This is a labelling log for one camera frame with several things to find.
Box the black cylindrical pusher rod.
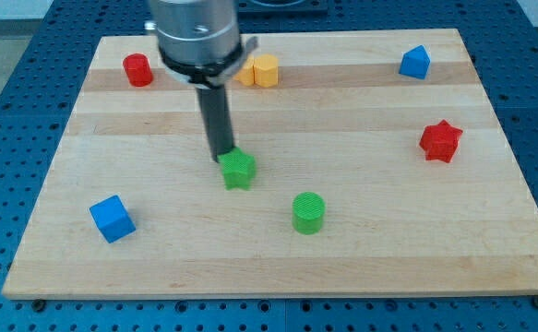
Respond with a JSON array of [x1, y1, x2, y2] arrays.
[[196, 86, 234, 162]]

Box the green star block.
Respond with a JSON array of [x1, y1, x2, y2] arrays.
[[218, 147, 256, 190]]

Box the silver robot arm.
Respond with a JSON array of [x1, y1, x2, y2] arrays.
[[148, 0, 258, 161]]

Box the red star block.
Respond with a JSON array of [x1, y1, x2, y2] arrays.
[[419, 120, 463, 163]]

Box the yellow block behind rod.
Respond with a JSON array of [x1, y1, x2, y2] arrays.
[[233, 55, 255, 86]]

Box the yellow hexagon block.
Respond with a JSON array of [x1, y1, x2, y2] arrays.
[[253, 54, 279, 88]]

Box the red cylinder block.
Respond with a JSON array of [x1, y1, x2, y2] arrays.
[[123, 53, 153, 87]]

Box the green cylinder block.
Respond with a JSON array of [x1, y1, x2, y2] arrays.
[[292, 192, 326, 235]]

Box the blue cube block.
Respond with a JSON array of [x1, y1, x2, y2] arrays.
[[90, 196, 136, 243]]

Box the wooden board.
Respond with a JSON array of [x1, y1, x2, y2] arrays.
[[2, 29, 538, 300]]

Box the blue pentagon block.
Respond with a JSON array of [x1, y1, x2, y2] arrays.
[[399, 45, 431, 79]]

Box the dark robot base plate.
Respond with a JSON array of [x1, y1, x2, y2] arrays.
[[235, 0, 329, 14]]

